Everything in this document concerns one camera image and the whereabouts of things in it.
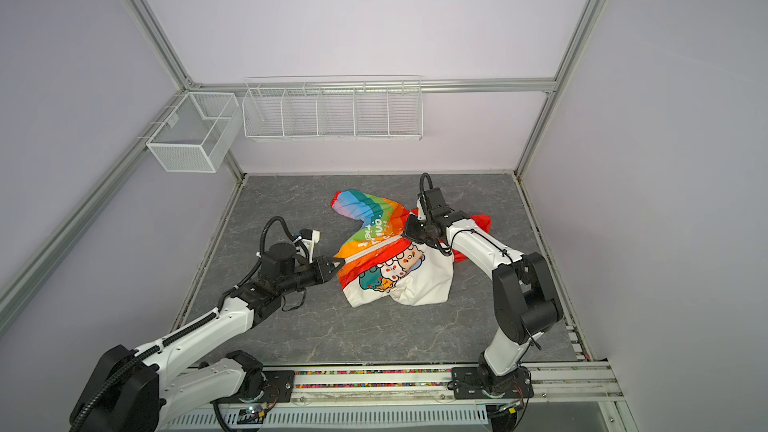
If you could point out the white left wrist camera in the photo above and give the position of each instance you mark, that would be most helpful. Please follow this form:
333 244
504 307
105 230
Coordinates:
306 240

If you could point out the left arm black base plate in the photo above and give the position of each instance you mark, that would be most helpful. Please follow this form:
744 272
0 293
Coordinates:
269 386

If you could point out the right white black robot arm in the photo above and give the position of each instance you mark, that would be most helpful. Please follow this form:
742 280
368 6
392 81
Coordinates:
526 303

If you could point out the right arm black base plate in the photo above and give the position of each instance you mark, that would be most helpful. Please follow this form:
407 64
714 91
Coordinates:
479 382

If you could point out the white mesh box basket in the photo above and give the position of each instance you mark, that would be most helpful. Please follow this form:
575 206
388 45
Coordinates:
198 132

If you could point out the aluminium front rail frame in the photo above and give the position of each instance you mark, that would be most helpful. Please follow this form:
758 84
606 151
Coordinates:
422 385

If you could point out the long white wire basket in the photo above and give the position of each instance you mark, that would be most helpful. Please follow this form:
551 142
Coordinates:
333 107

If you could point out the white vented cable duct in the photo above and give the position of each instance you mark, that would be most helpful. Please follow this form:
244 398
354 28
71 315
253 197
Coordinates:
328 418

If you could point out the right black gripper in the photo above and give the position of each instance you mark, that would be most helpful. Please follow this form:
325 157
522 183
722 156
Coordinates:
411 230

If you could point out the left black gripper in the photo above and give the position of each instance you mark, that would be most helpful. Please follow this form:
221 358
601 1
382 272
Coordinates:
320 265

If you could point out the colourful red white kids jacket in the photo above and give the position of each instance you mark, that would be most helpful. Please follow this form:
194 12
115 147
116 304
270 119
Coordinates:
380 262

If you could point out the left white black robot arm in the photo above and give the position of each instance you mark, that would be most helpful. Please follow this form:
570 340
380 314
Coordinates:
144 388

